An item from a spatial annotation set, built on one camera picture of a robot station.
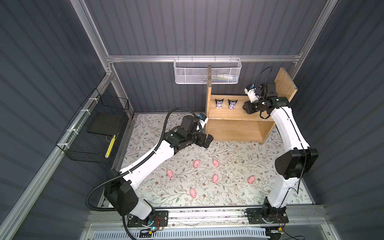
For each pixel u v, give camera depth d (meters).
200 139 0.67
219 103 0.82
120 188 0.40
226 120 0.94
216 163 0.91
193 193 0.80
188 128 0.57
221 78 0.92
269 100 0.60
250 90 0.74
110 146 0.69
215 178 0.86
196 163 0.91
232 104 0.81
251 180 0.85
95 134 0.73
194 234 0.76
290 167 0.50
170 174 0.87
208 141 0.68
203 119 0.67
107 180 0.40
